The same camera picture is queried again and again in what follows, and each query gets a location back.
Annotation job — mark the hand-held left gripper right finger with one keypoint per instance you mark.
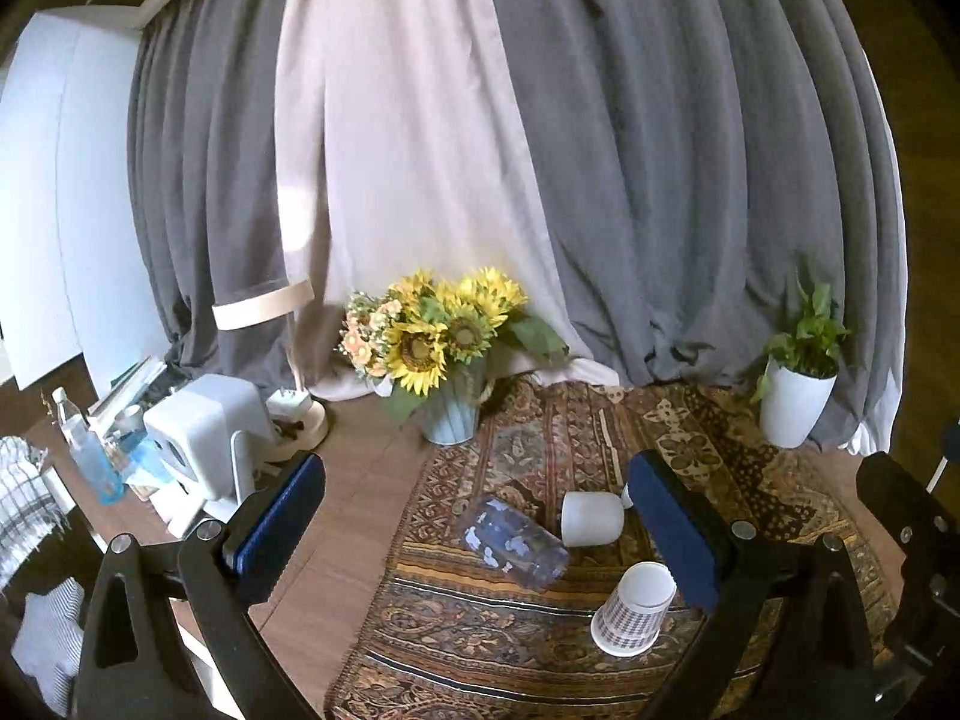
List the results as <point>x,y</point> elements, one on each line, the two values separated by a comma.
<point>675,532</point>

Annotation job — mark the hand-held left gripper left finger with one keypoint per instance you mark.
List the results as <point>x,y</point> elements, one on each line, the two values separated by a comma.
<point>276,529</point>

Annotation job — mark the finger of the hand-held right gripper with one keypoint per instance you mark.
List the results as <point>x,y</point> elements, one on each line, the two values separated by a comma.
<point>911,540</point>

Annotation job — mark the white cup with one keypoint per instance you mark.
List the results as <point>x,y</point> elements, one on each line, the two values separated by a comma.
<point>592,519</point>

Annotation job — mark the clear printed plastic cup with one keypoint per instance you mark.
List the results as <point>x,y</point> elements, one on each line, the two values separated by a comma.
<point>517,544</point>

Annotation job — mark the checked paper cup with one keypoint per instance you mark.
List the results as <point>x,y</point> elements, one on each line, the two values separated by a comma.
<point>634,611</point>

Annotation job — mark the white power adapter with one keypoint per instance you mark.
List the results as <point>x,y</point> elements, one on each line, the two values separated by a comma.
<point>289,405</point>

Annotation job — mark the white box-shaped device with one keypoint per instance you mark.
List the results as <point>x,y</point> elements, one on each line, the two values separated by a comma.
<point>202,420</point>

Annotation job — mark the blue translucent bottle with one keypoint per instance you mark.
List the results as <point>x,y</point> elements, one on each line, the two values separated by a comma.
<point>146,457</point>

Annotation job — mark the white plant pot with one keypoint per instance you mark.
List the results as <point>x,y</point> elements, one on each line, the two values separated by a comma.
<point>795,405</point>

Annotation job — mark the patterned table cloth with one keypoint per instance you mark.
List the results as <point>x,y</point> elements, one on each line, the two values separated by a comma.
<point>525,637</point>

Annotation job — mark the clear plastic bottle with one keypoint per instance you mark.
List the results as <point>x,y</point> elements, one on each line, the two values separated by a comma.
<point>90,457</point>

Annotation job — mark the stack of books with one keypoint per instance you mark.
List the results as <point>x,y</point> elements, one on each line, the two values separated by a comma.
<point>131,384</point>

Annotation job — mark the light blue ribbed vase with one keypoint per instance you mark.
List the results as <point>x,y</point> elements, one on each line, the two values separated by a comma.
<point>454,416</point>

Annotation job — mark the white desk lamp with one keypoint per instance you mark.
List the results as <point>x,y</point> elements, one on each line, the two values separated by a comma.
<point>255,307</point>

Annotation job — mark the green houseplant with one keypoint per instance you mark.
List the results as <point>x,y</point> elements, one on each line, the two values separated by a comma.
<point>806,334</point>

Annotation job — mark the sunflower bouquet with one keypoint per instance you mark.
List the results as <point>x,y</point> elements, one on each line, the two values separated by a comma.
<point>420,345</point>

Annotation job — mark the white striped cloth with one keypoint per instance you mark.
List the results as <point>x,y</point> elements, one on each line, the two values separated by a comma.
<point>49,637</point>

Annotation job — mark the plaid cloth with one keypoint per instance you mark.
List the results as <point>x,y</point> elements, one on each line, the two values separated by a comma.
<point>26,495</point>

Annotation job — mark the grey curtain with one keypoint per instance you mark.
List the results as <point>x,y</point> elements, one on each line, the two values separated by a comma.
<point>675,165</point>
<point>202,202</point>

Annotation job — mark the beige curtain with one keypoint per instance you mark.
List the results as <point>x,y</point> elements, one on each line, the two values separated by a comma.
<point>397,165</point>

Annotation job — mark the white cabinet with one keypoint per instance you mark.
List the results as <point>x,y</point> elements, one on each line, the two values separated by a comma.
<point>75,165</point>

